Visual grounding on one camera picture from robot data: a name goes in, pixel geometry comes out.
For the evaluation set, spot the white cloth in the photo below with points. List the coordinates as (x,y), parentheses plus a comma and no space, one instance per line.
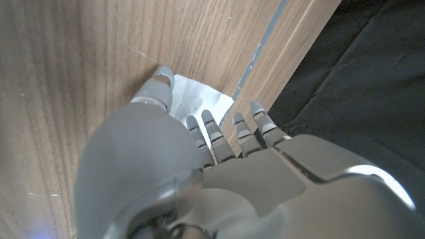
(196,96)

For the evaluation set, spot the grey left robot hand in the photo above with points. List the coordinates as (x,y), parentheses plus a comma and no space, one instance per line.
(232,186)

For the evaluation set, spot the black backdrop curtain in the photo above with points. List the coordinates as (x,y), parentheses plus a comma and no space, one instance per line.
(365,83)

